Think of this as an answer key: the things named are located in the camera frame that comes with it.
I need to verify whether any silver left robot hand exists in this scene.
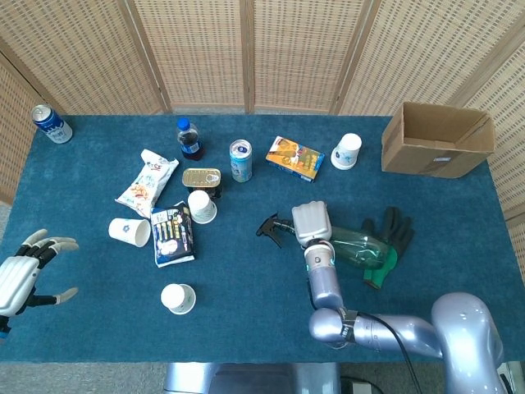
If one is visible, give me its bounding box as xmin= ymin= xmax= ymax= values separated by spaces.
xmin=0 ymin=228 xmax=80 ymax=319

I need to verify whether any paper cup with purple flower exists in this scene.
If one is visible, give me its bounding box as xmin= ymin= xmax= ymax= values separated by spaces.
xmin=107 ymin=217 xmax=153 ymax=249

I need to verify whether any open cardboard box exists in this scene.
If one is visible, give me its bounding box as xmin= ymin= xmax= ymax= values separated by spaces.
xmin=381 ymin=101 xmax=497 ymax=180

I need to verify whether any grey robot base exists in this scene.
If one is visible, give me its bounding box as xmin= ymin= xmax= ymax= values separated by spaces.
xmin=163 ymin=362 xmax=341 ymax=394

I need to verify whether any blue and white drink can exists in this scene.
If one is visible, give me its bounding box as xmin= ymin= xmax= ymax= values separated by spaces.
xmin=31 ymin=103 xmax=74 ymax=145

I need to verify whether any orange and blue carton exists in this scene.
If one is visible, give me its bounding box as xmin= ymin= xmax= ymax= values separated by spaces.
xmin=265 ymin=135 xmax=326 ymax=183

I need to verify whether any woven bamboo folding screen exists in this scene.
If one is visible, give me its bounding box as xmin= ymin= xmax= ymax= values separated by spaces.
xmin=0 ymin=0 xmax=525 ymax=222

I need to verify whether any black and green work glove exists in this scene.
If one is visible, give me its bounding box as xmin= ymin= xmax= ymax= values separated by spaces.
xmin=360 ymin=206 xmax=415 ymax=290

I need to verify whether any green spray bottle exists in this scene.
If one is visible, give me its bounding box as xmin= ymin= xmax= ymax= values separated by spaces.
xmin=256 ymin=212 xmax=390 ymax=271

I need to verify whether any cola bottle with blue cap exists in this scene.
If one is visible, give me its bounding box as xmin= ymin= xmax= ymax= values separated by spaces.
xmin=176 ymin=117 xmax=206 ymax=162

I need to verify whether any paper cup with blue flower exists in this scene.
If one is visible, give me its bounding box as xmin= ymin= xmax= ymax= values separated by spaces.
xmin=330 ymin=132 xmax=363 ymax=171

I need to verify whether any paper cup with green leaves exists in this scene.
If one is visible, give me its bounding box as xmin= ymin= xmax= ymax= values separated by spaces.
xmin=187 ymin=190 xmax=218 ymax=225

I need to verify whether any paper cup with green flower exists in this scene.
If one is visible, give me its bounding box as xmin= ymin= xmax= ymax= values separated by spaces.
xmin=160 ymin=283 xmax=197 ymax=316

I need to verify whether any tall light blue can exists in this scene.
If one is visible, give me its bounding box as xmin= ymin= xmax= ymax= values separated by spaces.
xmin=228 ymin=139 xmax=253 ymax=184

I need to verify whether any blue carpet table cover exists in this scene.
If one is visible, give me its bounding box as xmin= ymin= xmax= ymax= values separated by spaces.
xmin=0 ymin=114 xmax=525 ymax=364

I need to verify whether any dark blue snack pack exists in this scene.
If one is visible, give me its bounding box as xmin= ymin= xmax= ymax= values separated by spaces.
xmin=150 ymin=200 xmax=196 ymax=269

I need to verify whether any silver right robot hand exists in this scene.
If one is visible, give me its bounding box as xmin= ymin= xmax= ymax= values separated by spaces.
xmin=291 ymin=200 xmax=333 ymax=249

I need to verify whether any black tin with gold lid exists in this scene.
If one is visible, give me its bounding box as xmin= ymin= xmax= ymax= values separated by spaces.
xmin=181 ymin=167 xmax=225 ymax=201

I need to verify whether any white snack bag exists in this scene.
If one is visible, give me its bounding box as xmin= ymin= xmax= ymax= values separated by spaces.
xmin=114 ymin=149 xmax=180 ymax=219

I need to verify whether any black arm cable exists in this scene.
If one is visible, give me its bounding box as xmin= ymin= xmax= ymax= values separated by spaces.
xmin=356 ymin=311 xmax=423 ymax=394

